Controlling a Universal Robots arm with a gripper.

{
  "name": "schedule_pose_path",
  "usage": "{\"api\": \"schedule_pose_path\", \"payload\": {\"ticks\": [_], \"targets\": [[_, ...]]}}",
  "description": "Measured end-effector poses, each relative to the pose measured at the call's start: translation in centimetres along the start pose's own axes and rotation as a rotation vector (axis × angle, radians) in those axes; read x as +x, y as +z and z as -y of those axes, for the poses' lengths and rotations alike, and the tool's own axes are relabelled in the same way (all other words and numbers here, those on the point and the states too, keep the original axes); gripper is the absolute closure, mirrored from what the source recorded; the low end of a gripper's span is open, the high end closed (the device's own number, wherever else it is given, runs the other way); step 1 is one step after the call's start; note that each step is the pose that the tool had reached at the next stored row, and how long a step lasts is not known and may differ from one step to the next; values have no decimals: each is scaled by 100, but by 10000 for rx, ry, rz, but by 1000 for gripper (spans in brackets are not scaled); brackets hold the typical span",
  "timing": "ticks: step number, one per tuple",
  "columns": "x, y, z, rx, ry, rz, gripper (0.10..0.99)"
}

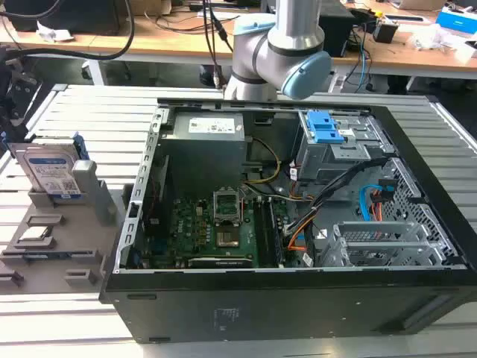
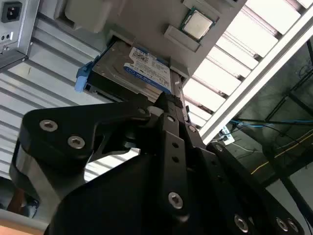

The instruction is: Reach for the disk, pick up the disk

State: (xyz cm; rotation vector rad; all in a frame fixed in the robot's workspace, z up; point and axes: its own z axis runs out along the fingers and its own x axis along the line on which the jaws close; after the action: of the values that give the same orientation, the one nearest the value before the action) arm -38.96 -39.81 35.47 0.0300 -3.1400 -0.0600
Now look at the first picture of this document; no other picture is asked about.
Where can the hard disk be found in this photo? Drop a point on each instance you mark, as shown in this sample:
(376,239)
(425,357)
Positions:
(44,168)

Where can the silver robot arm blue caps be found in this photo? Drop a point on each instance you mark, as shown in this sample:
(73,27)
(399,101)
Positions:
(283,44)

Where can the grey metal disk bay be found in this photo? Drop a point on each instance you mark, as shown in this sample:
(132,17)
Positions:
(372,246)

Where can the crumpled white paper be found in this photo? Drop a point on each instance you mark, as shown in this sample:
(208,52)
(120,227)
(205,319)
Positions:
(52,33)

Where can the large black box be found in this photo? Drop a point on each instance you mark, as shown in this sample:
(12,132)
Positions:
(74,15)

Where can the silver CPU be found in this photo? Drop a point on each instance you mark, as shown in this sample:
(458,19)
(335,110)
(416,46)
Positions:
(33,233)

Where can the grey parts rack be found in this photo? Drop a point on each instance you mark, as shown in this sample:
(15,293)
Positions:
(74,231)

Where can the RAM stick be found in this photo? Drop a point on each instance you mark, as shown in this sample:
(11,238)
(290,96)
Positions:
(48,256)

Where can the wooden desk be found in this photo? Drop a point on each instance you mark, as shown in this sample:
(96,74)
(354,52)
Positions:
(410,59)
(149,41)

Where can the grey power supply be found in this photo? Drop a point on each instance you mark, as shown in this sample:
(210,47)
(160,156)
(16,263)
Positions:
(203,156)

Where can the green motherboard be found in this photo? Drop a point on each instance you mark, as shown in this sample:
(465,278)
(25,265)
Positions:
(186,223)

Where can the black graphics card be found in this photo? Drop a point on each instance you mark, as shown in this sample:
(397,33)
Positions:
(220,262)

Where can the black RAM slot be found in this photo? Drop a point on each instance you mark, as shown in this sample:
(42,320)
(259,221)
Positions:
(275,235)
(262,235)

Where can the blue plastic bay latch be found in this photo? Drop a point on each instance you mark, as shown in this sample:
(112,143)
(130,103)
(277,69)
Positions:
(320,127)

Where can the grey metal drive cage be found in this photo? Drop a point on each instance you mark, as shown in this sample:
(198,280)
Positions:
(320,160)

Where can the black open PC case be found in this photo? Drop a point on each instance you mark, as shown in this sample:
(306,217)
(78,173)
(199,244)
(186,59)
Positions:
(261,309)

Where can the white power strip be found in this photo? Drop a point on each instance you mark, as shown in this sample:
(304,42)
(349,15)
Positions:
(337,84)

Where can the black computer tower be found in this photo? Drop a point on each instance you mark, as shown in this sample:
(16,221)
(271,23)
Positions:
(335,30)

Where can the small black box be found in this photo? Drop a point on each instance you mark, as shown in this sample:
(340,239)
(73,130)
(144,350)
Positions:
(384,33)

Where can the clear plastic bags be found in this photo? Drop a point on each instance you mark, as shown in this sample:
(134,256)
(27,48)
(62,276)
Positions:
(432,39)

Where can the blue and white box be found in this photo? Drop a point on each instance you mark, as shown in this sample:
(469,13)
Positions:
(456,22)

